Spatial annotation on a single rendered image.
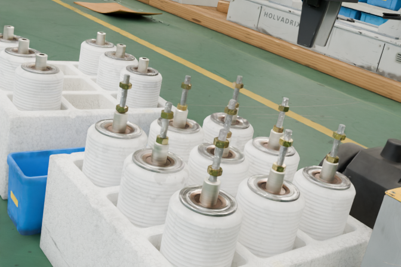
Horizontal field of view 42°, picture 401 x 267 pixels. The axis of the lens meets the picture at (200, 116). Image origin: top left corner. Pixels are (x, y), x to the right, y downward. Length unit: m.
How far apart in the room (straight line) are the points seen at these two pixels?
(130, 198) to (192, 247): 0.13
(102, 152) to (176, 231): 0.22
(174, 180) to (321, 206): 0.23
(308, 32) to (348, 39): 2.33
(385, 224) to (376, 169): 0.43
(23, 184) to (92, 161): 0.17
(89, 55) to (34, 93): 0.33
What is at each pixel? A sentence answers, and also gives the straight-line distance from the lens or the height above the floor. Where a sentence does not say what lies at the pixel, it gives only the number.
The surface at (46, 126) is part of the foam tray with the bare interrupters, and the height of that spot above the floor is 0.16.
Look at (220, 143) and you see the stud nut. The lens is 0.63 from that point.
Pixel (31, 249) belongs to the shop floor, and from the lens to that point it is 0.98.
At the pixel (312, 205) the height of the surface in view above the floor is 0.22.
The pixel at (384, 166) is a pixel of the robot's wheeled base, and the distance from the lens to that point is 1.11.
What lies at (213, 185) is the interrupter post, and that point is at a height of 0.28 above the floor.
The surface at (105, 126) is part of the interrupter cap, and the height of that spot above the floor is 0.25.
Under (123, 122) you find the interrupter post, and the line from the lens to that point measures 0.82.
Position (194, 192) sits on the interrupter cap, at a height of 0.25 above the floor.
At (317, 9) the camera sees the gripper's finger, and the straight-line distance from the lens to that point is 0.66.
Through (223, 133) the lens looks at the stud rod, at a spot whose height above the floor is 0.35.
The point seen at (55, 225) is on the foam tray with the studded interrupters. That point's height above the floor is 0.08.
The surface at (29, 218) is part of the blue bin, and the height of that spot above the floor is 0.04.
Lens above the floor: 0.56
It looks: 18 degrees down
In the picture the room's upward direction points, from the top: 12 degrees clockwise
